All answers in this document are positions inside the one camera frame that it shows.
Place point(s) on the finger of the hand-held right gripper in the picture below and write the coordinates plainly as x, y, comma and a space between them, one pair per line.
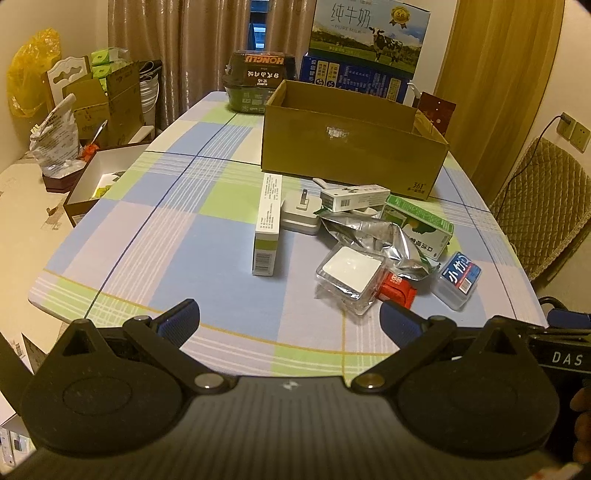
570, 319

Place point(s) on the wall socket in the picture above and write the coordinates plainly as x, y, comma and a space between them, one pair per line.
575, 131

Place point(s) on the beige pleated curtain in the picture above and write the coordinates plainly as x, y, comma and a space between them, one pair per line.
184, 46

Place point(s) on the dark brown snack package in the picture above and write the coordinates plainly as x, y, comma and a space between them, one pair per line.
258, 78

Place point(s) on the green and white box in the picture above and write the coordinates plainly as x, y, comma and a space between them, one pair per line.
422, 226

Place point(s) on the white open gift box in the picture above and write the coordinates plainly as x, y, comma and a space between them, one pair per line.
99, 170

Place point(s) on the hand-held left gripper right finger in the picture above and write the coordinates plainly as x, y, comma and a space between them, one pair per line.
397, 316

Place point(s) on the cow print milk carton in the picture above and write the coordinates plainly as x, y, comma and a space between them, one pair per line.
369, 32

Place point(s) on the golden yellow curtain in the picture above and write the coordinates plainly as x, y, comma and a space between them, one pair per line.
494, 69

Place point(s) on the blue toothpick container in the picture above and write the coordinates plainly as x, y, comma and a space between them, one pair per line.
458, 279

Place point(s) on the long white green medicine box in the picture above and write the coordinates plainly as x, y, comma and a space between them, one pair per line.
268, 217

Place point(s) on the window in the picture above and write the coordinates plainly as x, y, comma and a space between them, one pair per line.
261, 25

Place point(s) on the small white medicine box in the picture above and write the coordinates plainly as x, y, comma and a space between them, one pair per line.
355, 197

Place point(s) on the white power adapter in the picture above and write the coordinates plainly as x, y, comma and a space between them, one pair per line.
300, 214

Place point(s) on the white printed plastic bag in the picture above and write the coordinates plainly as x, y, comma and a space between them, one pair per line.
55, 138

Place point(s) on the white cardboard hanger piece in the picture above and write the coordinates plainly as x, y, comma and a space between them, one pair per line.
67, 74

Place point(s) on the stack of green boxes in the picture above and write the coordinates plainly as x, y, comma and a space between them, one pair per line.
104, 62

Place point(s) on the person's right hand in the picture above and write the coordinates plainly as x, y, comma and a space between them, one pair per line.
582, 415

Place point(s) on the silver foil bag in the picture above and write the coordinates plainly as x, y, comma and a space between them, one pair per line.
369, 233

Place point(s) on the clear plastic case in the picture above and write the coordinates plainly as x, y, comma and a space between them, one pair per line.
352, 272

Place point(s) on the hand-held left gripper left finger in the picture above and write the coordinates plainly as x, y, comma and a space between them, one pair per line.
178, 319

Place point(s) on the white stacked buckets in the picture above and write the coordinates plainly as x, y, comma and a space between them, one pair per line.
150, 97

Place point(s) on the dark red paper bag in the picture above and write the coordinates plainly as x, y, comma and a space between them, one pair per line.
436, 110

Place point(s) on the brown cardboard storage box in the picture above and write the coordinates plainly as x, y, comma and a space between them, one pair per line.
111, 106

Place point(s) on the yellow plastic bag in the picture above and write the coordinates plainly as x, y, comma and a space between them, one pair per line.
32, 69

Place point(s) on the red candy packet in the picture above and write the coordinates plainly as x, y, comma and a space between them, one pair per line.
398, 288

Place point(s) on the black metal tube frame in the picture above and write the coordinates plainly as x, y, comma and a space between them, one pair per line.
551, 301

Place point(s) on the checked cloth desktop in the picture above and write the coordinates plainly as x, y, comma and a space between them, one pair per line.
184, 258

